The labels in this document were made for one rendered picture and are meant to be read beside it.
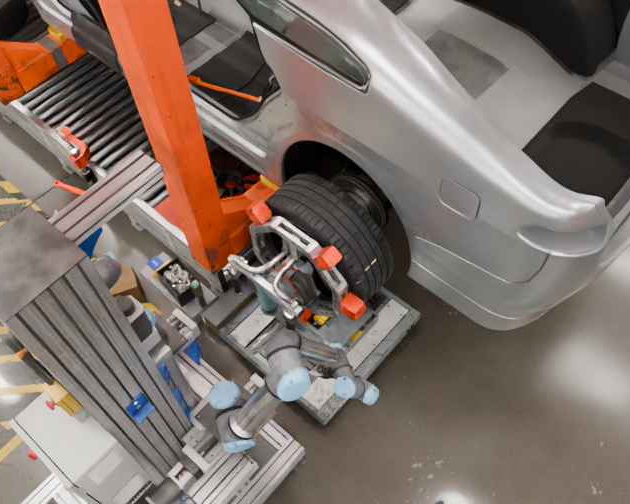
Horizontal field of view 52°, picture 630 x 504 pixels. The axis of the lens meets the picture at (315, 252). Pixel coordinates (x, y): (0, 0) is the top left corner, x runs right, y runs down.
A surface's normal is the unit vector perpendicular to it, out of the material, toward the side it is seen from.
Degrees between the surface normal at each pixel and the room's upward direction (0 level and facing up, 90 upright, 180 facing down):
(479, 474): 0
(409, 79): 34
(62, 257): 0
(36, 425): 0
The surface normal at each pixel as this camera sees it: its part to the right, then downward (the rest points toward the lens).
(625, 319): -0.04, -0.55
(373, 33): -0.31, -0.04
